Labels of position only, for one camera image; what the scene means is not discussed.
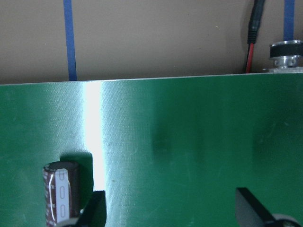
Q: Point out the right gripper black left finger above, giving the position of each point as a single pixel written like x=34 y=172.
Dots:
x=94 y=214

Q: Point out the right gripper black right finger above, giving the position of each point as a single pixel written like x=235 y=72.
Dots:
x=250 y=212

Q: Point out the brown cylindrical capacitor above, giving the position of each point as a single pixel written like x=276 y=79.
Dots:
x=62 y=192

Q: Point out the green conveyor belt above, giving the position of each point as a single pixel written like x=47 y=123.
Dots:
x=167 y=152

